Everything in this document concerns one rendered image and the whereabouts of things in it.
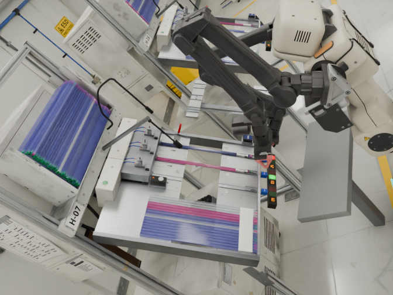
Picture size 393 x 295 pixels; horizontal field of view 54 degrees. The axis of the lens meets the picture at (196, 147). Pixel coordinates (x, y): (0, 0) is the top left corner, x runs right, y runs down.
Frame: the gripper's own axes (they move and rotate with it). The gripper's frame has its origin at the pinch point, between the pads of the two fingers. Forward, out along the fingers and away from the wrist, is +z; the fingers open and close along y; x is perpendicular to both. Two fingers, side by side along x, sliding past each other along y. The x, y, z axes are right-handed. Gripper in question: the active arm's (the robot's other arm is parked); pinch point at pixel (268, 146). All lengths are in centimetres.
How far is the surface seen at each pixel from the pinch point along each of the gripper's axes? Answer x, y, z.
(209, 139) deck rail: -30.8, -7.0, 8.0
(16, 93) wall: -207, -112, 87
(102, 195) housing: -75, 42, 4
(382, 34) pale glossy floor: 96, -156, 10
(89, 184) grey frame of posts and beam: -82, 39, 0
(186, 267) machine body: -34, 45, 54
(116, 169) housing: -72, 29, 0
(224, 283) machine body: -14, 57, 41
